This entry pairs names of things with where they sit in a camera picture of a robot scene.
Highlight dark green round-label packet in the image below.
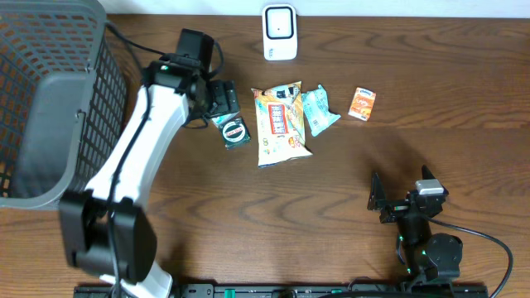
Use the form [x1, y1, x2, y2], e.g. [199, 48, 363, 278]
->
[220, 118, 251, 150]

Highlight large yellow snack bag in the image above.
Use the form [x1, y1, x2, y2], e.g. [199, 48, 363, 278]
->
[252, 81, 312, 167]

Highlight light blue small packet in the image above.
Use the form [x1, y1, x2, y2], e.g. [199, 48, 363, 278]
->
[301, 84, 340, 137]

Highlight orange small packet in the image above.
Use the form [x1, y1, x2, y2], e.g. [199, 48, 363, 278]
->
[348, 87, 376, 121]

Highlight green white packet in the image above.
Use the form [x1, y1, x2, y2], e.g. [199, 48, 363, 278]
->
[210, 112, 239, 128]

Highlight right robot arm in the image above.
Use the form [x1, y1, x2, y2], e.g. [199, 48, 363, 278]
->
[367, 166, 463, 284]

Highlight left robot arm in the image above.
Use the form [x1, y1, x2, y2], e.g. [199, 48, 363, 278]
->
[59, 29, 239, 297]

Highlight white barcode scanner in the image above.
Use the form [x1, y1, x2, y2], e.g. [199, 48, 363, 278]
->
[262, 4, 298, 61]

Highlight grey plastic mesh basket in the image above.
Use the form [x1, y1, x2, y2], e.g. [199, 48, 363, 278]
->
[1, 0, 128, 210]

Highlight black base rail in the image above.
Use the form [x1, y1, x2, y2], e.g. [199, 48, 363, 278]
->
[74, 281, 489, 298]

